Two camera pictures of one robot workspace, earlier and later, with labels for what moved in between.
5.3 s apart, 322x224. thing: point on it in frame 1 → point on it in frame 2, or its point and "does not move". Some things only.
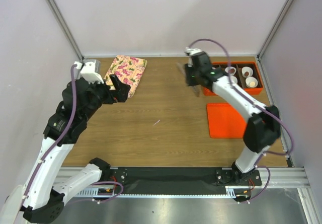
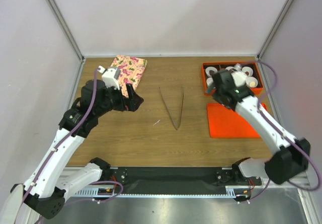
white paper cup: [246, 71] does not move
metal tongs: [196, 88] → [170, 113]
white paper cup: [251, 82] does not move
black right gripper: [187, 69] → [214, 95]
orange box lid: [225, 122] does not move
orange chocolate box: [247, 73] does not move
